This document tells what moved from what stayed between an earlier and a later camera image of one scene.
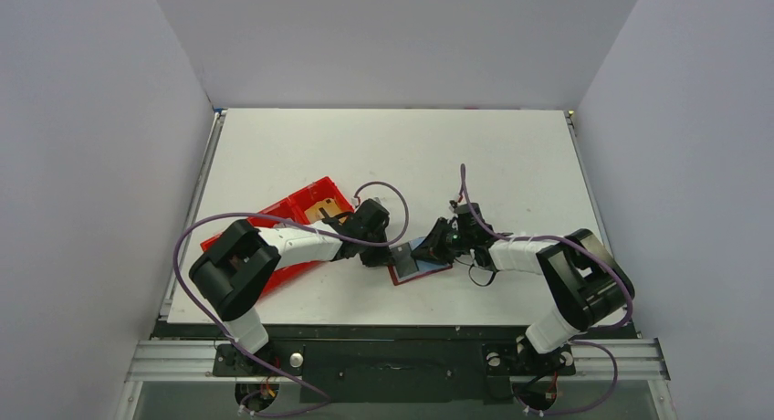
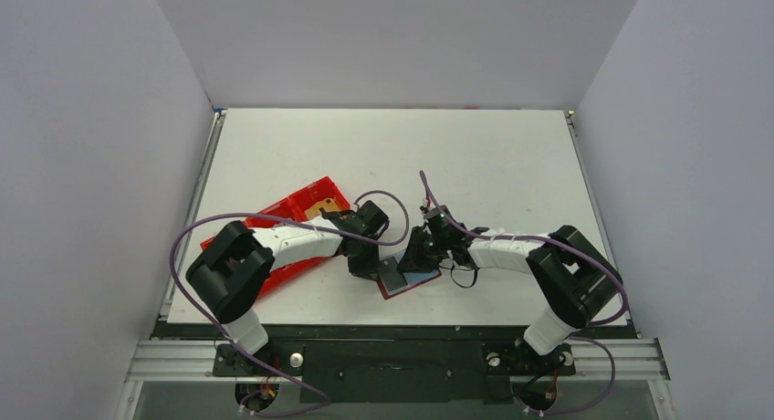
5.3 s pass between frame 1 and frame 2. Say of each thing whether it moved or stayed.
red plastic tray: stayed
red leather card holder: moved
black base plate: stayed
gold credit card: stayed
